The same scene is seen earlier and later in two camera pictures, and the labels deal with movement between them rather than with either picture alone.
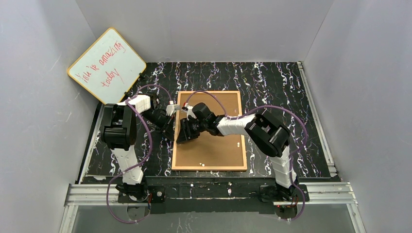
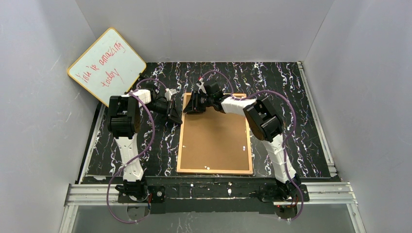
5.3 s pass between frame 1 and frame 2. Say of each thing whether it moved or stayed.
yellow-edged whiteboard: stayed
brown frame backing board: moved
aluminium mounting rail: stayed
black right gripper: moved
